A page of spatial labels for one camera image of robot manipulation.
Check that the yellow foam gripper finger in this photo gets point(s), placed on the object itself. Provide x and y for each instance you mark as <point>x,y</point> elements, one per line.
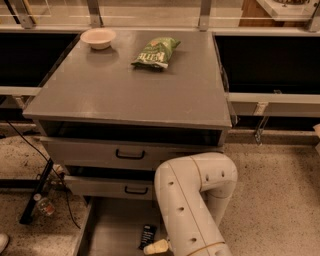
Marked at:
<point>160,246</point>

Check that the middle grey drawer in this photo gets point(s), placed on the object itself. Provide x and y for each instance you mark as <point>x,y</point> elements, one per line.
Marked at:
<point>111,188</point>

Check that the top grey drawer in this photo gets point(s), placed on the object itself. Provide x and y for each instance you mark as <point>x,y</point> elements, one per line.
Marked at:
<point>71,152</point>

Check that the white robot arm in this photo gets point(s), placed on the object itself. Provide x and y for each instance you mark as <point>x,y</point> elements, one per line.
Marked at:
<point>193,193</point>

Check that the open bottom grey drawer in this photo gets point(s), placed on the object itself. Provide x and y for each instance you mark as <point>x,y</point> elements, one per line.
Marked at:
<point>113,227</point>

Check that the metal bracket under shelf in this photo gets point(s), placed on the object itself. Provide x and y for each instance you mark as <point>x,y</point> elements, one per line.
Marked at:
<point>260,128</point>

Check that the small clear bottle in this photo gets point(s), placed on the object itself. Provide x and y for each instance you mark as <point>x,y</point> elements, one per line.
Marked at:
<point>44,205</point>

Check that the grey drawer cabinet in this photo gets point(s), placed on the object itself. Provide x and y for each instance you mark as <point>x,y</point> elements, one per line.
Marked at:
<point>100,95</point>

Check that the black metal leg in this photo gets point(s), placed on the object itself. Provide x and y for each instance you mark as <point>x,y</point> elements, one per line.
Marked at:
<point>26,217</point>

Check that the dark blue rxbar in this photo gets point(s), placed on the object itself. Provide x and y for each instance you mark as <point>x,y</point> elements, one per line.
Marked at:
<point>147,236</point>

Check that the white paper bowl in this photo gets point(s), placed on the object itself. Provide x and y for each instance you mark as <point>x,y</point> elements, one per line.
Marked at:
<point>98,38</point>

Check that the white shoe tip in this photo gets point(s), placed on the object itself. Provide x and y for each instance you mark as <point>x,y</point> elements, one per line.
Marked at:
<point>4,240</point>

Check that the green kettle chips bag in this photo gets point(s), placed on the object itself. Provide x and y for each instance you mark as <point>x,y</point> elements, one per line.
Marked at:
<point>157,53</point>

